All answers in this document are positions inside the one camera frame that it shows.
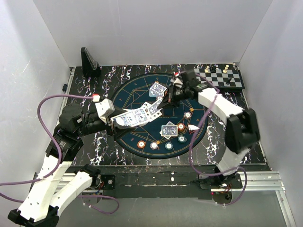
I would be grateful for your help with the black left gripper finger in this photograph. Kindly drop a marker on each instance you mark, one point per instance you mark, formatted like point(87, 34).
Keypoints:
point(112, 127)
point(119, 132)

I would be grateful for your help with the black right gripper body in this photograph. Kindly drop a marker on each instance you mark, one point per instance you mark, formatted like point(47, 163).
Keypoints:
point(180, 94)

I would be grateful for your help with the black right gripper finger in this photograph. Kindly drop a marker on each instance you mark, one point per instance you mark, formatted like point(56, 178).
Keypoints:
point(166, 101)
point(172, 104)

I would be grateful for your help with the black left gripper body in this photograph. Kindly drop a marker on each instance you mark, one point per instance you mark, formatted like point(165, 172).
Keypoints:
point(92, 126)

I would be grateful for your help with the pulled face-down playing card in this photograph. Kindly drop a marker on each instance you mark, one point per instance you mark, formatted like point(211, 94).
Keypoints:
point(154, 107)

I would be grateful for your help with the blue playing card box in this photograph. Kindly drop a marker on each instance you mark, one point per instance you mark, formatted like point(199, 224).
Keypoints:
point(126, 119)

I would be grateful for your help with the orange chips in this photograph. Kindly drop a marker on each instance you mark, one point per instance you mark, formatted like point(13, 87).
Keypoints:
point(181, 127)

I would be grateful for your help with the orange poker chip stack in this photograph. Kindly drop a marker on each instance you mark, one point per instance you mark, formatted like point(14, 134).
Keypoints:
point(141, 144)

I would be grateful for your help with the deck of playing cards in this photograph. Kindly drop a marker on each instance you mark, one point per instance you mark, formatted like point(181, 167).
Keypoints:
point(140, 115)

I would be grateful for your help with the green chips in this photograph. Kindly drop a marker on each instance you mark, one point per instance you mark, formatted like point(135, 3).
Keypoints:
point(182, 139)

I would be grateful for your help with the blue white poker chip stack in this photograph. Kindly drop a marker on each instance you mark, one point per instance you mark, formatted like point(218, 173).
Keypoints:
point(153, 145)

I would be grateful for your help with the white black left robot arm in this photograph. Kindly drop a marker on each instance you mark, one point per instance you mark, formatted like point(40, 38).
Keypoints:
point(44, 205)

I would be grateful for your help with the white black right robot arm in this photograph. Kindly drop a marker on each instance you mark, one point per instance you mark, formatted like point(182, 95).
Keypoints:
point(241, 125)

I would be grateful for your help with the round blue poker mat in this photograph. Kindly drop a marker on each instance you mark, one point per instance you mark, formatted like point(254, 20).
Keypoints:
point(146, 141)

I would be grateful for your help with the black chess piece back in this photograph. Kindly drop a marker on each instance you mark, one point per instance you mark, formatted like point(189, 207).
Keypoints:
point(213, 68)

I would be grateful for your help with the white chess piece right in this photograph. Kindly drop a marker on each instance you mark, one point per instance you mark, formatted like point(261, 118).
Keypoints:
point(226, 68)

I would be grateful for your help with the black white chess board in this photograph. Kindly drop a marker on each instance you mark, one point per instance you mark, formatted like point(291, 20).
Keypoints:
point(219, 78)

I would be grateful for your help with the green poker chip stack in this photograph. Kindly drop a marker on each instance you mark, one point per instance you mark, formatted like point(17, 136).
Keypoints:
point(168, 146)

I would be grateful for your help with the black card holder stand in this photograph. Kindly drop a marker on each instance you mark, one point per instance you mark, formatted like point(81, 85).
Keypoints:
point(90, 67)

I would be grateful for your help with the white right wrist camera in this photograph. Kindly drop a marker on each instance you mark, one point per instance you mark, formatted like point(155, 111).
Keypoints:
point(176, 82)

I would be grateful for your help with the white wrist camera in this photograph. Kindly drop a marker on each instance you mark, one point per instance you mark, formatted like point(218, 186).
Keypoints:
point(176, 82)
point(104, 109)

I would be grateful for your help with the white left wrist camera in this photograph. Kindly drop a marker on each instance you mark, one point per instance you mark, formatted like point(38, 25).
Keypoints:
point(104, 109)

